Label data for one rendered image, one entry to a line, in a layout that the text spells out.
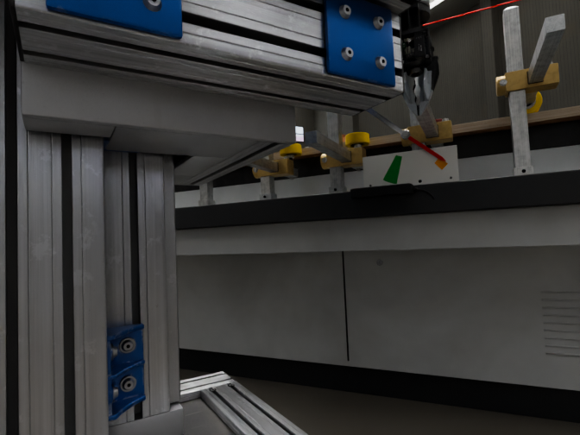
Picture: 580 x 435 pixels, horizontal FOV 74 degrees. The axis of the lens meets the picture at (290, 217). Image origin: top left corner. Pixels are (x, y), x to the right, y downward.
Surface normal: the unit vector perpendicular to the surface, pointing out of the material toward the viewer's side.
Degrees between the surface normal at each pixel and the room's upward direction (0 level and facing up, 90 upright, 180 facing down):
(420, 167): 90
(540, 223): 90
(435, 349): 90
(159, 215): 90
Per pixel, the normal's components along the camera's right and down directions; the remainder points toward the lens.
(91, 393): 0.51, -0.07
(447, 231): -0.44, -0.03
